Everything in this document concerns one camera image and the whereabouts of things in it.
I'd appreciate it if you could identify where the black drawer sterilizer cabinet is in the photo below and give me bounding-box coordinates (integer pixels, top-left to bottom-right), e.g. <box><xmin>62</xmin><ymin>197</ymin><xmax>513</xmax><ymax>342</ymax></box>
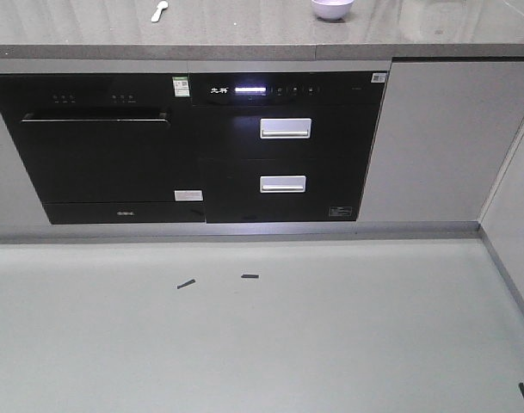
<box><xmin>189</xmin><ymin>71</ymin><xmax>387</xmax><ymax>223</ymax></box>

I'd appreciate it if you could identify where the black built-in dishwasher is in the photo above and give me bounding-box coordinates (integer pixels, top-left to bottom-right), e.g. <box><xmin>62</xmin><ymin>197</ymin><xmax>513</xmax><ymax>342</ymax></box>
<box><xmin>0</xmin><ymin>73</ymin><xmax>205</xmax><ymax>225</ymax></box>

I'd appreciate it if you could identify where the black tape strip left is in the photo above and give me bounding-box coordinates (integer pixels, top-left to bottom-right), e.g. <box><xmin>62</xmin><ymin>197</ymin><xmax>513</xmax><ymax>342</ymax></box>
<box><xmin>176</xmin><ymin>279</ymin><xmax>196</xmax><ymax>290</ymax></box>

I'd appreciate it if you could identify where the purple plastic bowl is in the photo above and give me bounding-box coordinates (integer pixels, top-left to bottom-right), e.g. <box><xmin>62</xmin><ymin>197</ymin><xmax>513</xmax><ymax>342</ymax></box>
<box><xmin>311</xmin><ymin>0</ymin><xmax>354</xmax><ymax>22</ymax></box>

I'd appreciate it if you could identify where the pale green plastic spoon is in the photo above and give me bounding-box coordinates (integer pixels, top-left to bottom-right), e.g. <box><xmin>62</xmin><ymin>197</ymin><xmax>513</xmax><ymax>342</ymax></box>
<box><xmin>151</xmin><ymin>0</ymin><xmax>169</xmax><ymax>23</ymax></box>

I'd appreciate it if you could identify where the grey corner cabinet door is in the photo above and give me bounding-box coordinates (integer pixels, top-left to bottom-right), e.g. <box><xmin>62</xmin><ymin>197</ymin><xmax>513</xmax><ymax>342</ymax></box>
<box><xmin>359</xmin><ymin>61</ymin><xmax>524</xmax><ymax>222</ymax></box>

